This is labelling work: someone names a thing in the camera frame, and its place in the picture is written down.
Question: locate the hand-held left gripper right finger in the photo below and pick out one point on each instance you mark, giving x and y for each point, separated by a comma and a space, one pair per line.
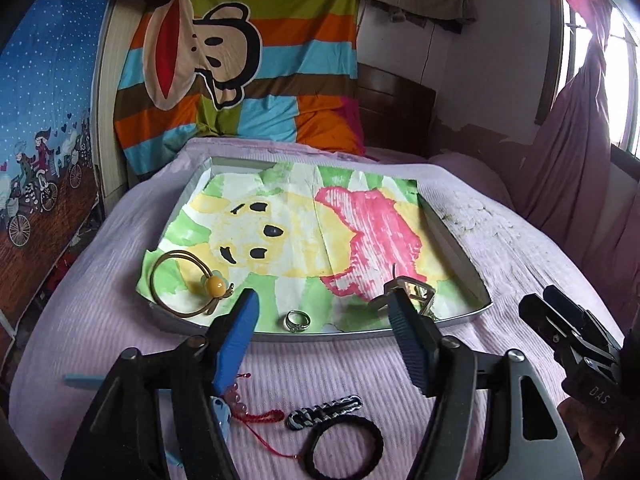
407, 340

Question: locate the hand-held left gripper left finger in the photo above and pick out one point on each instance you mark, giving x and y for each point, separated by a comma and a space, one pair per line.
236, 337

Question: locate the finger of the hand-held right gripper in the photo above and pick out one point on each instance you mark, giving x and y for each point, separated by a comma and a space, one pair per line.
565, 304
537, 312

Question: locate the grey shallow cardboard box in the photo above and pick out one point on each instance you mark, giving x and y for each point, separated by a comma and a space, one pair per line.
465, 280

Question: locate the metal hair clip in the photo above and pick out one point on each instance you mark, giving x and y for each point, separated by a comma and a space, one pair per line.
423, 290

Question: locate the pink ribbed bedspread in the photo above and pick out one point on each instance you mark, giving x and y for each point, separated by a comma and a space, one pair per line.
510, 260

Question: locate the cartoon printed paper liner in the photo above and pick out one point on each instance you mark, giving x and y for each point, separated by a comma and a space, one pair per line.
310, 220

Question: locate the pink curtain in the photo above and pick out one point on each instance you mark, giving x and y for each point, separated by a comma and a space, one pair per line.
575, 160

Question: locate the pink pillow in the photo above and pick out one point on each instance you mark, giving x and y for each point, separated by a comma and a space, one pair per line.
470, 175

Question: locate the light blue stick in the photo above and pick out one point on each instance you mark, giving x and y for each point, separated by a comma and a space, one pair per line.
80, 380

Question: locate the window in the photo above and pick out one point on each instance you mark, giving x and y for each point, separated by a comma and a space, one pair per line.
620, 85

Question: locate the dark wooden headboard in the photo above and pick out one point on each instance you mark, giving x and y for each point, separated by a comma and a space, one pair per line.
395, 110

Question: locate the striped cartoon monkey sheet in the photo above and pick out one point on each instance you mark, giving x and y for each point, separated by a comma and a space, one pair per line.
280, 60

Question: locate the blue printed fabric wardrobe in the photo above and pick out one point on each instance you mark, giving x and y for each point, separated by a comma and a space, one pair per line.
45, 110

